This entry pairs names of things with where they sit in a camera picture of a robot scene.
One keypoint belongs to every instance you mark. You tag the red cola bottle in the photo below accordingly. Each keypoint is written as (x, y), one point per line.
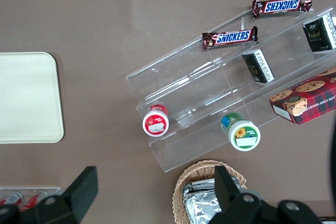
(32, 201)
(10, 199)

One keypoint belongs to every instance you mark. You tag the light wicker basket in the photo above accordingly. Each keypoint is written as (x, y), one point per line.
(181, 192)

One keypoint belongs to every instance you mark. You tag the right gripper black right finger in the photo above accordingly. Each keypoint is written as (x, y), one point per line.
(225, 192)

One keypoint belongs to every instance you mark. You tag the red tartan cookie box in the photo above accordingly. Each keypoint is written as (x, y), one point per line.
(307, 100)

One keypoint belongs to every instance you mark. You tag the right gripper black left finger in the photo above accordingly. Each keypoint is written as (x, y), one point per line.
(82, 192)

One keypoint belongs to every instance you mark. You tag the green lid cup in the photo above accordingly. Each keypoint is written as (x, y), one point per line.
(242, 134)

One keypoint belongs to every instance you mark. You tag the clear acrylic bottle rack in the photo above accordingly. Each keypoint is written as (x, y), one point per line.
(52, 190)

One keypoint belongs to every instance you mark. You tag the cream plastic tray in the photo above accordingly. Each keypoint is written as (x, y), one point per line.
(29, 98)

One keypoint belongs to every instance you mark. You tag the red lid cup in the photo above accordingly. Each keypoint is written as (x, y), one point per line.
(155, 125)

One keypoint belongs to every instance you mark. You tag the silver foil pack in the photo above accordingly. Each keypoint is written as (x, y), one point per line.
(199, 205)

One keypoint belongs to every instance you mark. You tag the clear acrylic tiered shelf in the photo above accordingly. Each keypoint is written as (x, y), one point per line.
(199, 77)

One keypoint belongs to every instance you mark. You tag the small black box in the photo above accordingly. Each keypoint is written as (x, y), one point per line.
(320, 33)
(258, 67)

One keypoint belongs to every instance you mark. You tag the Snickers bar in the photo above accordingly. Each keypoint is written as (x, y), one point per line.
(230, 37)
(282, 5)

